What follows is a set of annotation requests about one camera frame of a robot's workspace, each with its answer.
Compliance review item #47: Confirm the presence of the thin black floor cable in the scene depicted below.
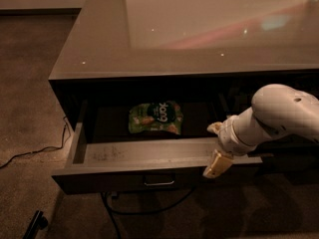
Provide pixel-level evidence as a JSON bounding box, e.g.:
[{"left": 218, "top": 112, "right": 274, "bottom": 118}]
[{"left": 0, "top": 117, "right": 69, "bottom": 170}]

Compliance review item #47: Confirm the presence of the black metal bar object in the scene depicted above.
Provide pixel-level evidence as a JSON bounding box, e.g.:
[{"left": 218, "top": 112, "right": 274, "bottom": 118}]
[{"left": 23, "top": 210, "right": 49, "bottom": 239}]

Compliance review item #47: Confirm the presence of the dark grey drawer cabinet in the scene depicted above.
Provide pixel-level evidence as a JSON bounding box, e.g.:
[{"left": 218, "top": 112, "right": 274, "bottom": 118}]
[{"left": 48, "top": 0, "right": 319, "bottom": 184}]

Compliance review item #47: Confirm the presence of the drawer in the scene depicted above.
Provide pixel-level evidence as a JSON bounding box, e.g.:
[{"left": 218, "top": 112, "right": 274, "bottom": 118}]
[{"left": 51, "top": 100, "right": 264, "bottom": 195}]

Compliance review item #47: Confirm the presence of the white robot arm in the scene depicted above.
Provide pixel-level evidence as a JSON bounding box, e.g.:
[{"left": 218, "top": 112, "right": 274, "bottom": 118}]
[{"left": 203, "top": 84, "right": 319, "bottom": 178}]

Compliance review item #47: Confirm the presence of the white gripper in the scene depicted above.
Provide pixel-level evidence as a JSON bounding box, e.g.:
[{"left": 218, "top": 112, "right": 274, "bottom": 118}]
[{"left": 202, "top": 116, "right": 255, "bottom": 179}]

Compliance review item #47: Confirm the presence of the green snack bag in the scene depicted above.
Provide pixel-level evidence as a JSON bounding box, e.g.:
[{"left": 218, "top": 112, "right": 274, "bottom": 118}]
[{"left": 129, "top": 101, "right": 183, "bottom": 134}]

